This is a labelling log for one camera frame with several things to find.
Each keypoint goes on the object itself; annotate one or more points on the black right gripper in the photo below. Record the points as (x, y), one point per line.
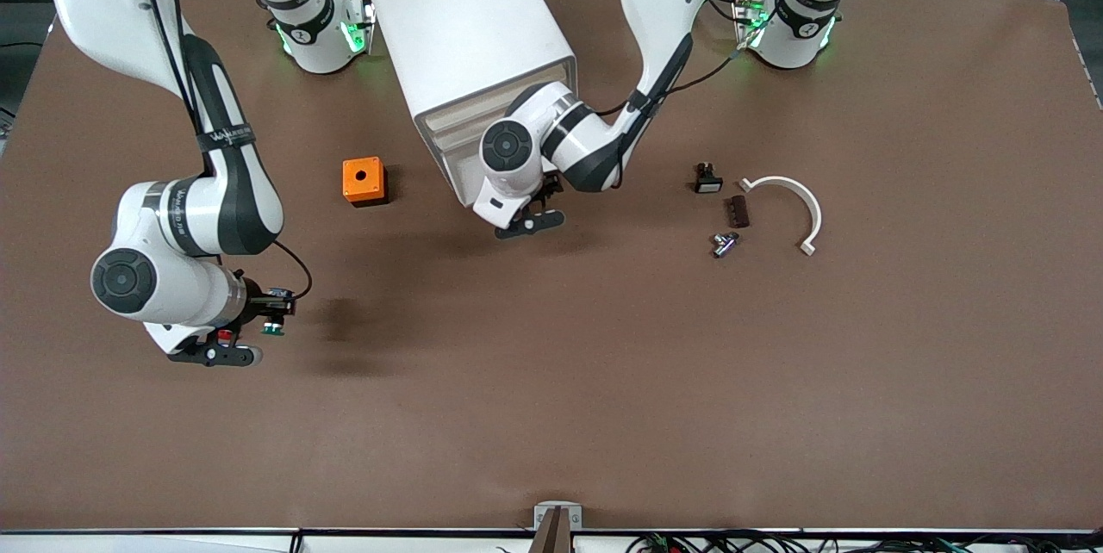
(253, 301)

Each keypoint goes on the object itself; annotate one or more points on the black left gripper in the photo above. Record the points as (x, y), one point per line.
(549, 185)

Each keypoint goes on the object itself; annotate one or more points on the green mushroom push button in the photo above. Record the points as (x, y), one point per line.
(274, 329)

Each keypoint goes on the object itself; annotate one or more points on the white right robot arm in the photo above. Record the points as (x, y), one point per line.
(215, 208)

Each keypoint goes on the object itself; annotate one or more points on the red mushroom push button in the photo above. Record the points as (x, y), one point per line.
(226, 335)

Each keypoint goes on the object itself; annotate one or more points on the brown table mat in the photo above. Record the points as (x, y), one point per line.
(551, 363)

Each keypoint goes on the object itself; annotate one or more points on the brown terminal block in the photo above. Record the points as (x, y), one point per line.
(739, 212)

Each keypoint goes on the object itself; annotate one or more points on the white curved plastic clamp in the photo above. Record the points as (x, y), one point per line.
(815, 221)

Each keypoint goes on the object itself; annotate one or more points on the orange button enclosure box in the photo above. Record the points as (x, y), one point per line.
(362, 178)

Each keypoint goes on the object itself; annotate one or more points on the black switch with white face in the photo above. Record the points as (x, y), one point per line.
(708, 181)

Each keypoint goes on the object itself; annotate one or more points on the silver metal key switch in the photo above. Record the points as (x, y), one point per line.
(724, 245)

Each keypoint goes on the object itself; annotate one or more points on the grey metal bracket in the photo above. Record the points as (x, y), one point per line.
(540, 517)

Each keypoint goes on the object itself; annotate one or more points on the brown post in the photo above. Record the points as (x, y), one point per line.
(553, 536)

